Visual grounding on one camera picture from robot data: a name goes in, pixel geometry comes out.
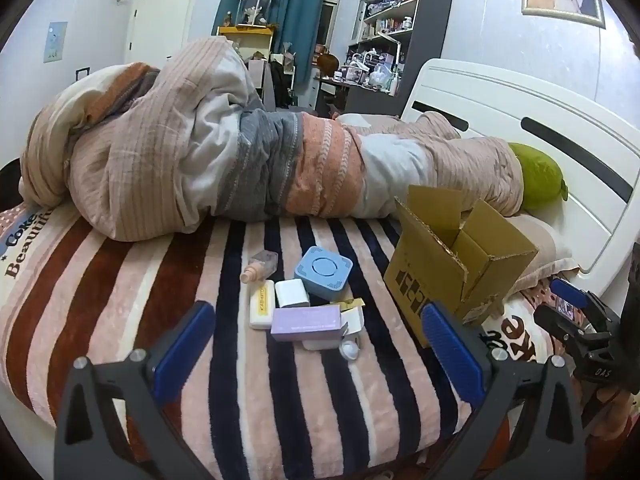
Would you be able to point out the yellow cabinet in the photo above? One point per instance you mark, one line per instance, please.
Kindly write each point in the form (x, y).
(245, 35)

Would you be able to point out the dark bookshelf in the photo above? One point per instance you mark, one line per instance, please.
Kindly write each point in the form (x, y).
(430, 10)

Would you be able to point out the white door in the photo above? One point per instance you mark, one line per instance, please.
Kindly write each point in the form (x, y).
(160, 25)

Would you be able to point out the white box with yellow label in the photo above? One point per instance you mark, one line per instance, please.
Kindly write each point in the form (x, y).
(262, 307)

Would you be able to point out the small round white jar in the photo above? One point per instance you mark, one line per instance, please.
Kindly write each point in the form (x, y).
(349, 350)

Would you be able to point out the small white box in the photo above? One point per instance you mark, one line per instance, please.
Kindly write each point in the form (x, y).
(291, 294)

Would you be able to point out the purple rectangular box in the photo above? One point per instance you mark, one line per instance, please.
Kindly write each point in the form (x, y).
(305, 324)

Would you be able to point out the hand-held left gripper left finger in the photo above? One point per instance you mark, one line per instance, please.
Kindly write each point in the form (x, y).
(184, 357)

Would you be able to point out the green plush toy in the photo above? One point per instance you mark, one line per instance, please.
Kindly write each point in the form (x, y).
(540, 177)

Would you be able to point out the pink ribbed pillow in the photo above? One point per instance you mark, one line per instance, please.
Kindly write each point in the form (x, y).
(542, 247)

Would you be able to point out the white desk lamp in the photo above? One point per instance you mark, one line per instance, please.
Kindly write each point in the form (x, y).
(385, 40)

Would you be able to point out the white bed headboard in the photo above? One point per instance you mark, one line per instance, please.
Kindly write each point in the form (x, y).
(500, 100)

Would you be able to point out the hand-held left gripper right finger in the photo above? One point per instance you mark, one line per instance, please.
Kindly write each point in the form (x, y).
(452, 355)

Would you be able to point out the gold and white box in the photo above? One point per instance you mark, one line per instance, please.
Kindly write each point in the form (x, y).
(354, 317)

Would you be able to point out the beige foundation bottle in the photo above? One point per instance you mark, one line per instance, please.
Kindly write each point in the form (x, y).
(260, 266)

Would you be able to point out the blue square plastic box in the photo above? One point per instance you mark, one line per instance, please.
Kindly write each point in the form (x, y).
(322, 270)

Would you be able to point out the pink and grey quilt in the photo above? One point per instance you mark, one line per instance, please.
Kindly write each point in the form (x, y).
(200, 150)

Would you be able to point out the small wall poster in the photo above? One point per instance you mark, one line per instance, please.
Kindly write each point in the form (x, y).
(55, 42)

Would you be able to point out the teal curtain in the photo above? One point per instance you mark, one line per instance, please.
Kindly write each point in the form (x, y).
(295, 0)

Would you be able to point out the cluttered dark desk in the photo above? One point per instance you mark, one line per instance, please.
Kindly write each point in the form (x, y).
(360, 95)

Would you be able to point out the brown cardboard box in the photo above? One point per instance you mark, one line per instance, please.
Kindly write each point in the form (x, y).
(415, 270)

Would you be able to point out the glass display case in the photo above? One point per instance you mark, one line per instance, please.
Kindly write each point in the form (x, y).
(255, 7)

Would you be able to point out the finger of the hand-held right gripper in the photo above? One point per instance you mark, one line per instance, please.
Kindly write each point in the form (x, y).
(570, 291)
(555, 322)

